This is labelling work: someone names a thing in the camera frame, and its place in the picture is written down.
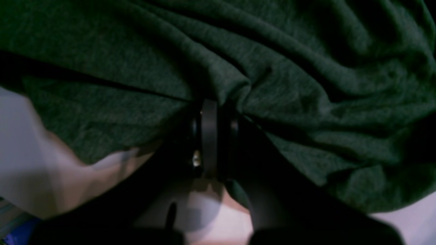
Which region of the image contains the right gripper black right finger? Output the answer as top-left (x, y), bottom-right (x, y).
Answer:
top-left (209, 100), bottom-right (404, 245)

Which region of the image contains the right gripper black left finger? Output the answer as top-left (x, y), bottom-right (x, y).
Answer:
top-left (29, 99), bottom-right (210, 245)

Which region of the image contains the dark green long-sleeve t-shirt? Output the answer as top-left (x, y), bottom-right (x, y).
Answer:
top-left (1, 0), bottom-right (435, 213)

